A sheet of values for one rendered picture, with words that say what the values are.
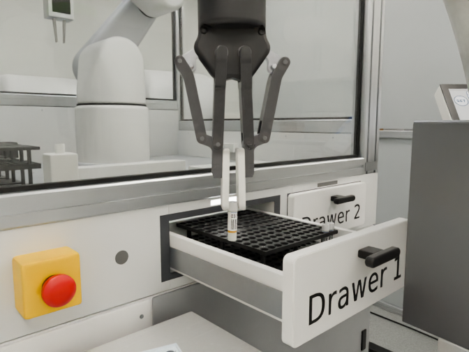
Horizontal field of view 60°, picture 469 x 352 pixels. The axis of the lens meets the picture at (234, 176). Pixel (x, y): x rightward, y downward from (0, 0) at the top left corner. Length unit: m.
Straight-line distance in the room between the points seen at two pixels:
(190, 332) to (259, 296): 0.16
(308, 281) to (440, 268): 0.25
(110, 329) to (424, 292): 0.48
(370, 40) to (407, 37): 1.32
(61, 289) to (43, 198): 0.12
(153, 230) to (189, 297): 0.15
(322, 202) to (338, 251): 0.42
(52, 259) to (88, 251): 0.08
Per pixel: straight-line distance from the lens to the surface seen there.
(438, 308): 0.71
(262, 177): 0.82
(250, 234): 0.67
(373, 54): 1.15
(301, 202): 0.89
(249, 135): 0.46
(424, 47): 2.40
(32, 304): 0.58
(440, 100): 1.41
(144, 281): 0.69
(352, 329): 1.22
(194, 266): 0.65
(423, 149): 0.67
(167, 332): 0.67
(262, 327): 0.92
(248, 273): 0.56
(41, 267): 0.56
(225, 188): 0.46
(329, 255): 0.52
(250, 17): 0.45
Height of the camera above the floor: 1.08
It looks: 7 degrees down
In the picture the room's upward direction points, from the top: straight up
